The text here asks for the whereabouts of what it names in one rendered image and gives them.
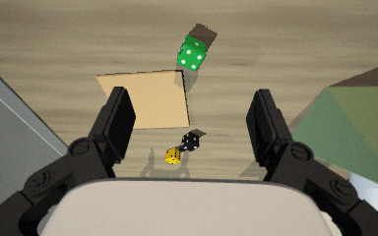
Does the yellow die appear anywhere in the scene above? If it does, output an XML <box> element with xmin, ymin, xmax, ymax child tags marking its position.
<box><xmin>165</xmin><ymin>148</ymin><xmax>181</xmax><ymax>165</ymax></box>

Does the green die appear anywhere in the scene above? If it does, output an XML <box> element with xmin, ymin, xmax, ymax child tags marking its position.
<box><xmin>177</xmin><ymin>35</ymin><xmax>207</xmax><ymax>71</ymax></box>

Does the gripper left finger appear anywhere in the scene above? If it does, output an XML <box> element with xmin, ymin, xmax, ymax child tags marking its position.
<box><xmin>0</xmin><ymin>87</ymin><xmax>136</xmax><ymax>236</ymax></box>

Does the tan flat mat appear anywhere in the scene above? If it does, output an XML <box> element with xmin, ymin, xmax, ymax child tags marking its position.
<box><xmin>96</xmin><ymin>70</ymin><xmax>189</xmax><ymax>129</ymax></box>

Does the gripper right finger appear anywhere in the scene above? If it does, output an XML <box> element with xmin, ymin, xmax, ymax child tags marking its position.
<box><xmin>246</xmin><ymin>88</ymin><xmax>378</xmax><ymax>236</ymax></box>

